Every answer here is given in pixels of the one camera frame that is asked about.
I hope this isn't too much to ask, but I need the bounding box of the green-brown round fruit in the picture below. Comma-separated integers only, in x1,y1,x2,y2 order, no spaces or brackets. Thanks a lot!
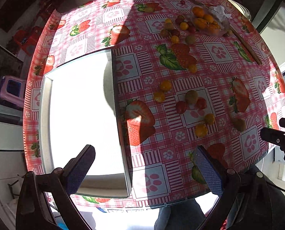
185,90,199,105

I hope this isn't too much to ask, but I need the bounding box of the yellow cherry tomato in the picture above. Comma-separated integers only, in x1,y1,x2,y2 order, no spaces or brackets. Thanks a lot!
171,35,180,44
159,80,172,92

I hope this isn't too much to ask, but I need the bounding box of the white rectangular tray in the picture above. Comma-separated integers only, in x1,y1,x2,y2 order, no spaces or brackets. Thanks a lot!
39,49,132,198

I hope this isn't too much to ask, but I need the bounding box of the red cherry tomato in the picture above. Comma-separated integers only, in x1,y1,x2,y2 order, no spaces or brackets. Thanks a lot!
175,101,187,114

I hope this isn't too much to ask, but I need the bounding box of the purple plastic stool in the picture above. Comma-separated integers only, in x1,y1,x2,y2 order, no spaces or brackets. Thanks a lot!
0,75,26,108

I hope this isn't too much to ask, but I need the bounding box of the pink strawberry tablecloth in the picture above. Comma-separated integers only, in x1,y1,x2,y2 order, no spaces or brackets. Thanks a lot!
23,0,285,208

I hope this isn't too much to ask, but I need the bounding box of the long wooden spoon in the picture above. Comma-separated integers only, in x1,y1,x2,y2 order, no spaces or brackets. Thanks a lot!
188,0,262,65

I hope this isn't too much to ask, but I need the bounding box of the crumpled white tissue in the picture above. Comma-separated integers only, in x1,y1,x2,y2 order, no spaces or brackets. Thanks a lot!
210,6,231,21

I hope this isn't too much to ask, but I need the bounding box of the glass fruit bowl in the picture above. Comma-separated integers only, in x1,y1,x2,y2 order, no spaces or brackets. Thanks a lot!
190,5,224,37

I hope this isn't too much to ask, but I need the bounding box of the orange kumquat in bowl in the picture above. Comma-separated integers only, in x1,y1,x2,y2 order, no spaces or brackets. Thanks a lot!
192,6,205,18

